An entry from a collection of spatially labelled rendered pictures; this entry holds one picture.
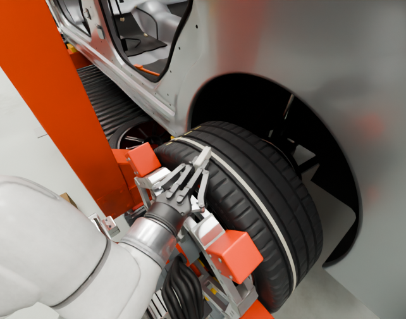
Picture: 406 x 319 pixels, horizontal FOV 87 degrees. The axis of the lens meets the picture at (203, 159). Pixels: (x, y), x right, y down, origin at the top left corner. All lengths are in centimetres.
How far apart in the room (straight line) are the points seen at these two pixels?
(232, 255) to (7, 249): 34
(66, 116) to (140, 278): 60
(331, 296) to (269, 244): 128
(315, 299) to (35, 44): 182
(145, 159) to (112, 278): 42
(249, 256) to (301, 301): 126
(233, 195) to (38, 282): 37
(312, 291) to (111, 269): 154
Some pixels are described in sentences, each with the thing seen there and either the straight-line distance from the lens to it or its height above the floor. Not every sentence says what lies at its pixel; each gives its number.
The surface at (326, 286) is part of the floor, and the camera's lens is 182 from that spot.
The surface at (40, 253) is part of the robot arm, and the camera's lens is 31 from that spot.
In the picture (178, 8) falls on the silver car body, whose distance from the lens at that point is 316.
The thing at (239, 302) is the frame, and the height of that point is 98.
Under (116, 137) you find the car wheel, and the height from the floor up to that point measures 50.
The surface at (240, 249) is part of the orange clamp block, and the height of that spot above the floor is 115.
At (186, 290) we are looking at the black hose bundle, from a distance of 56.
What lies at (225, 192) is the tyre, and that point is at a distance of 51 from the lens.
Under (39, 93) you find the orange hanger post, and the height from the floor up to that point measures 127.
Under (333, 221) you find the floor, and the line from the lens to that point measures 206.
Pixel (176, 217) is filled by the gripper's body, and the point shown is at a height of 123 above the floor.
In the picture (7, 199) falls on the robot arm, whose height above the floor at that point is 140.
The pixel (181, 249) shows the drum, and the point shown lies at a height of 91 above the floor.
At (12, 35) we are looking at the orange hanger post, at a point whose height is 142.
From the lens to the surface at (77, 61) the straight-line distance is 287.
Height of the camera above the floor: 159
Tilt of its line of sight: 48 degrees down
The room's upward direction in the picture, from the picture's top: straight up
